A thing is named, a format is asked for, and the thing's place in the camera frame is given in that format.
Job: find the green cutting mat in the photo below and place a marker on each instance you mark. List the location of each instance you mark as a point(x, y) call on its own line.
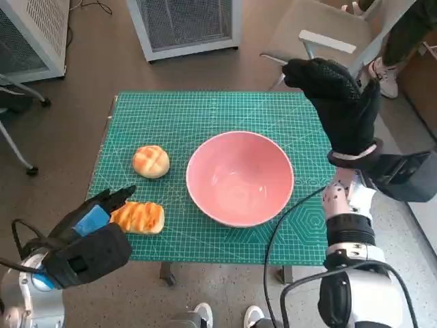
point(205, 112)

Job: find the rectangular toy bread loaf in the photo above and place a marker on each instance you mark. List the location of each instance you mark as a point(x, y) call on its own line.
point(143, 218)

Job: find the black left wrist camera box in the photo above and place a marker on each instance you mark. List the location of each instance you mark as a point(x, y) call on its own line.
point(88, 256)

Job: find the brown cardboard box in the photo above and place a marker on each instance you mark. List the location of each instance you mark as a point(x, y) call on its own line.
point(420, 95)

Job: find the beige office chair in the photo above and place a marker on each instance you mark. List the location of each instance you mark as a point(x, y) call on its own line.
point(324, 20)

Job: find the black knitted gloved right hand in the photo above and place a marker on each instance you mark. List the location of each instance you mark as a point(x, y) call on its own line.
point(345, 116)

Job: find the grey-legged swivel chair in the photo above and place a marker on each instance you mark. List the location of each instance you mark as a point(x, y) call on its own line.
point(13, 104)

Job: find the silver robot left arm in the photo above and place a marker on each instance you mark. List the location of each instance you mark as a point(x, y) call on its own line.
point(30, 300)

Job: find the pink bowl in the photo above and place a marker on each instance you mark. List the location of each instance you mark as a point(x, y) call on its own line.
point(239, 177)

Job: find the white side table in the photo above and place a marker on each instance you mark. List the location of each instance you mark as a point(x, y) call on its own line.
point(428, 222)

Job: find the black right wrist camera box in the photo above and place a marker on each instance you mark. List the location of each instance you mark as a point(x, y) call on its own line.
point(406, 177)

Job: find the white perforated metal cabinet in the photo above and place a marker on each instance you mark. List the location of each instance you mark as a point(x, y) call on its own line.
point(184, 24)
point(44, 20)

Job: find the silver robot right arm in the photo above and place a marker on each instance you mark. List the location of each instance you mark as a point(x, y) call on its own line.
point(346, 218)

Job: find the bare black left hand blue tape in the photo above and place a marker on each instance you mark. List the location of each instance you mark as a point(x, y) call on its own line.
point(88, 218)

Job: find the round toy bread bun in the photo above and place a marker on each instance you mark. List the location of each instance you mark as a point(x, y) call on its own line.
point(152, 162)

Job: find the white grey robot left foot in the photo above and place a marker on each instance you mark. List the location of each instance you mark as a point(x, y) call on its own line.
point(205, 312)

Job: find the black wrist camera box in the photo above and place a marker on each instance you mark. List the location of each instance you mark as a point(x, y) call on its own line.
point(406, 177)
point(88, 256)

